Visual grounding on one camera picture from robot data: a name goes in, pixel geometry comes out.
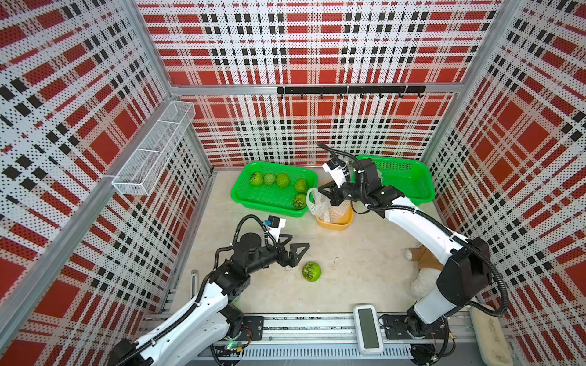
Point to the white timer device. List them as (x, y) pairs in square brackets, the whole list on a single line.
[(368, 330)]

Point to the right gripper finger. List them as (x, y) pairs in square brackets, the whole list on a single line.
[(335, 159), (333, 193)]

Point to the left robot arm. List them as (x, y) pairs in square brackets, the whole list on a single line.
[(210, 316)]

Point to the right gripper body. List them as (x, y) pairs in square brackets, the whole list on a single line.
[(354, 192)]

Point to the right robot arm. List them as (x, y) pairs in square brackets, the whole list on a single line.
[(468, 278)]

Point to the empty green basket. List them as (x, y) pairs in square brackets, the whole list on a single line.
[(411, 177)]

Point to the plush toy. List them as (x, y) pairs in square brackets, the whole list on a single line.
[(429, 269)]

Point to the custard apple in basket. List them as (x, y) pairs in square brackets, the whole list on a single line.
[(283, 180), (257, 179), (301, 186), (299, 202)]

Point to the yellow tray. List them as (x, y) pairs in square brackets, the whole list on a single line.
[(332, 227)]

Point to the black hook rail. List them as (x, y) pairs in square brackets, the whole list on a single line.
[(399, 90)]

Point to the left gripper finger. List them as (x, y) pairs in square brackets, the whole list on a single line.
[(291, 257), (274, 226)]

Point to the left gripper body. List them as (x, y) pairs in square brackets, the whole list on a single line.
[(267, 255)]

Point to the green basket with apples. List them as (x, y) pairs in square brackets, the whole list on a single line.
[(269, 197)]

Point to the clear wall shelf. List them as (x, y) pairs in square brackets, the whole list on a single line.
[(142, 171)]

